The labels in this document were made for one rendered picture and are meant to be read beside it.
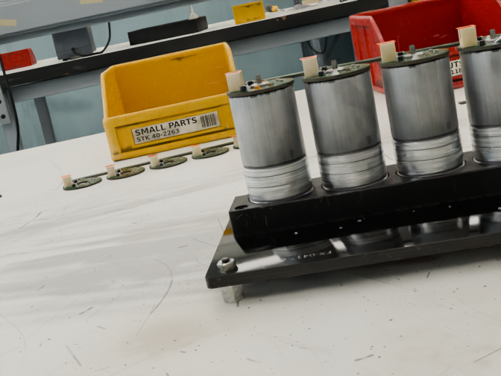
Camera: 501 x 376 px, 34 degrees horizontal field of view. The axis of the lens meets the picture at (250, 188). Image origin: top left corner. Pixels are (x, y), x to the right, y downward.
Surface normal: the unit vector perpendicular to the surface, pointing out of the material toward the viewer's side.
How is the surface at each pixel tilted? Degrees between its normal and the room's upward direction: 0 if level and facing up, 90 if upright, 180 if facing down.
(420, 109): 90
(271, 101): 90
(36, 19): 90
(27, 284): 0
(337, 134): 90
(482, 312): 0
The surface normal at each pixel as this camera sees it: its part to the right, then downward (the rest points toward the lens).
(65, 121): 0.09, 0.22
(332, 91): -0.31, 0.29
